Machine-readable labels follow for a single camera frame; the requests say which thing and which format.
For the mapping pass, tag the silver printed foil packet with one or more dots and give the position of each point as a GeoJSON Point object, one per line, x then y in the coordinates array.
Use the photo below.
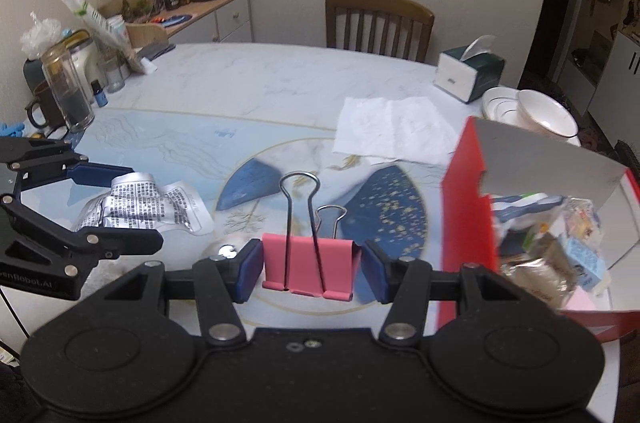
{"type": "Point", "coordinates": [135, 201]}

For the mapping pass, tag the green grey white pouch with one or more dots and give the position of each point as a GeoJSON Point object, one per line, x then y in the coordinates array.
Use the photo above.
{"type": "Point", "coordinates": [512, 217]}

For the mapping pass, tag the small blue dropper bottle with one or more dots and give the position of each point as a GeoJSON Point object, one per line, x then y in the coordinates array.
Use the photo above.
{"type": "Point", "coordinates": [99, 95]}

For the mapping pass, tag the white brown round pouch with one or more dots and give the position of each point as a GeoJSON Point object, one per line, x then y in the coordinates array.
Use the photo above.
{"type": "Point", "coordinates": [228, 246]}

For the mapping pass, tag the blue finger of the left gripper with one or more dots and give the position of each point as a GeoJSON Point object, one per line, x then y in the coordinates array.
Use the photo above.
{"type": "Point", "coordinates": [98, 242]}
{"type": "Point", "coordinates": [95, 174]}

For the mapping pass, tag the red white cardboard box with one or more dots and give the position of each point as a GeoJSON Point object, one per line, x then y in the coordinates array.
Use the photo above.
{"type": "Point", "coordinates": [493, 158]}

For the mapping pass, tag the white gold-rimmed plate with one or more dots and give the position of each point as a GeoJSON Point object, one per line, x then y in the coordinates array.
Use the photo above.
{"type": "Point", "coordinates": [500, 104]}

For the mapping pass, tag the white drawer sideboard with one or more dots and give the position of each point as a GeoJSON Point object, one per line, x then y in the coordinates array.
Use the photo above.
{"type": "Point", "coordinates": [219, 21]}

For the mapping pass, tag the green white wrapped package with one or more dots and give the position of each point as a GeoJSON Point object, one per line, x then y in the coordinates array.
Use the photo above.
{"type": "Point", "coordinates": [94, 21]}

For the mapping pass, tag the tall glass jar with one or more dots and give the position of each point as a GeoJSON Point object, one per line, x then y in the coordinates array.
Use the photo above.
{"type": "Point", "coordinates": [67, 91]}

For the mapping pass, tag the pink eraser block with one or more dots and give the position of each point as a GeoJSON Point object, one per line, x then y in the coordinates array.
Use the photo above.
{"type": "Point", "coordinates": [580, 300]}

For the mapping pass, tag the white ceramic bowl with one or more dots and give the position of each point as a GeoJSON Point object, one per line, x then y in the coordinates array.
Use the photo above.
{"type": "Point", "coordinates": [544, 115]}

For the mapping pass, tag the silver brown foil packet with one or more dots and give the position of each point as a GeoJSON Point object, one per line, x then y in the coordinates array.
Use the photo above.
{"type": "Point", "coordinates": [544, 271]}

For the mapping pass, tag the far dark wooden chair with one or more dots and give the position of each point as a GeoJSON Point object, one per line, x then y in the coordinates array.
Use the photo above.
{"type": "Point", "coordinates": [392, 28]}

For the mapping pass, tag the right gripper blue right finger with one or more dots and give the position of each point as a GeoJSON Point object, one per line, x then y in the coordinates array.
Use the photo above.
{"type": "Point", "coordinates": [405, 286]}

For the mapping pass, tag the green white tissue box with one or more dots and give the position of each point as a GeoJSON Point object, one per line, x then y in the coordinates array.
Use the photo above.
{"type": "Point", "coordinates": [467, 72]}

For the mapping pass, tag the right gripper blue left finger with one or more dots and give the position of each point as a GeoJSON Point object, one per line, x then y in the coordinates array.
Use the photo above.
{"type": "Point", "coordinates": [219, 283]}

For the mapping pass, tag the dark brown mug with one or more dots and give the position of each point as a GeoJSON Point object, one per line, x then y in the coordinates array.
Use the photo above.
{"type": "Point", "coordinates": [42, 111]}

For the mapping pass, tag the clear drinking glass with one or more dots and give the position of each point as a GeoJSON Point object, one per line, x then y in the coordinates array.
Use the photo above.
{"type": "Point", "coordinates": [112, 69]}

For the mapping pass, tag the pink binder clip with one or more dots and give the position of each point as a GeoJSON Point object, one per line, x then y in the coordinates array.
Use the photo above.
{"type": "Point", "coordinates": [311, 266]}

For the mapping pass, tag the light blue small carton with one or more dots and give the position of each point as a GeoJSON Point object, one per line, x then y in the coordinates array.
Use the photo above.
{"type": "Point", "coordinates": [581, 264]}

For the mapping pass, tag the blueberry snack packet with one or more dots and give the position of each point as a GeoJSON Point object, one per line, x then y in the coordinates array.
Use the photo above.
{"type": "Point", "coordinates": [582, 222]}

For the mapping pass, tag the white paper napkin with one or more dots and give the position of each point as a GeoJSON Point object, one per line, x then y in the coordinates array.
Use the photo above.
{"type": "Point", "coordinates": [410, 129]}

